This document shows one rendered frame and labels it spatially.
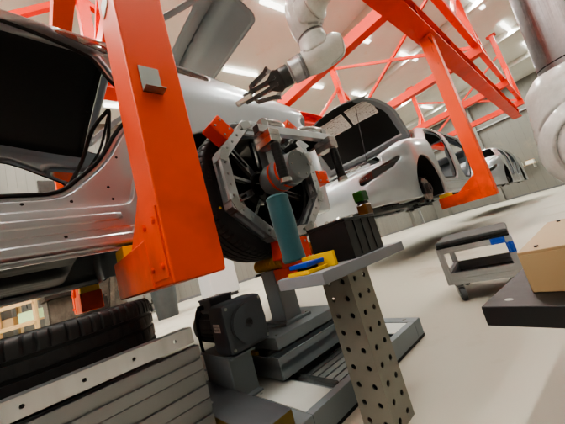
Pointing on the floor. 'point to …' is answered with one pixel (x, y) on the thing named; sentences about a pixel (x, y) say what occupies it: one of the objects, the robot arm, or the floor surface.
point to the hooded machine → (219, 281)
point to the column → (368, 350)
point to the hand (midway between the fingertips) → (244, 100)
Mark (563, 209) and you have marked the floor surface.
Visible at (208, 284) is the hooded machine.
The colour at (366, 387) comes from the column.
